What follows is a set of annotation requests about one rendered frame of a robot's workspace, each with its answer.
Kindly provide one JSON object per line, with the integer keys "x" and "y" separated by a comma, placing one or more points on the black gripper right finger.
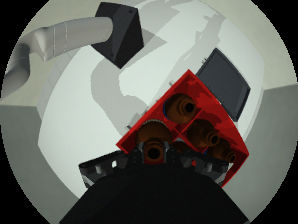
{"x": 207, "y": 165}

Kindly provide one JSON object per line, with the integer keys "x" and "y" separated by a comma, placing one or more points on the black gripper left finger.
{"x": 102, "y": 166}

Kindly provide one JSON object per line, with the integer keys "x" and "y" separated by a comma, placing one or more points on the red crate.
{"x": 213, "y": 111}

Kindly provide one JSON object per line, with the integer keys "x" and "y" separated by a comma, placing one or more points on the brown glass bottle with cream label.
{"x": 153, "y": 132}

